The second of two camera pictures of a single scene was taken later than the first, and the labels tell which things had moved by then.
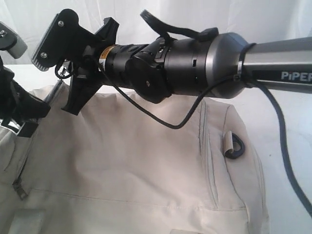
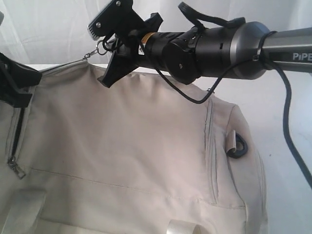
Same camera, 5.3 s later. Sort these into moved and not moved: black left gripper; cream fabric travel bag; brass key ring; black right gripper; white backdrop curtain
Moved: brass key ring; black left gripper; black right gripper
Not moved: cream fabric travel bag; white backdrop curtain
